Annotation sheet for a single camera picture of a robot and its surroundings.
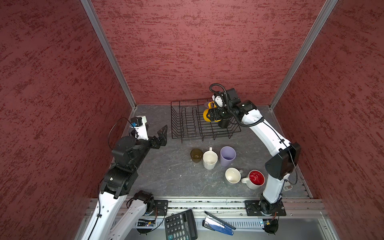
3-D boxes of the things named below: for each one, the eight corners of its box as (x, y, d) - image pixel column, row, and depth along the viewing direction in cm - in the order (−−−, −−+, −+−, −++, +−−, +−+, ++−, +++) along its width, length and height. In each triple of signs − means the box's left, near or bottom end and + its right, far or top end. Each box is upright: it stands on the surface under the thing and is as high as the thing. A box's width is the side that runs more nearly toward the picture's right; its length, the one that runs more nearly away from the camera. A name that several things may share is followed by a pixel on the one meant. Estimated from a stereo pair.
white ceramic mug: (207, 172, 87) (209, 166, 79) (199, 161, 92) (199, 154, 84) (218, 165, 91) (220, 158, 82) (209, 154, 95) (210, 146, 87)
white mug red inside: (240, 182, 84) (243, 178, 78) (244, 170, 89) (248, 165, 82) (256, 192, 81) (262, 188, 74) (260, 179, 86) (266, 174, 79)
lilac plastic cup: (218, 168, 90) (221, 159, 80) (217, 155, 95) (220, 146, 85) (232, 168, 90) (237, 159, 80) (230, 155, 95) (234, 146, 85)
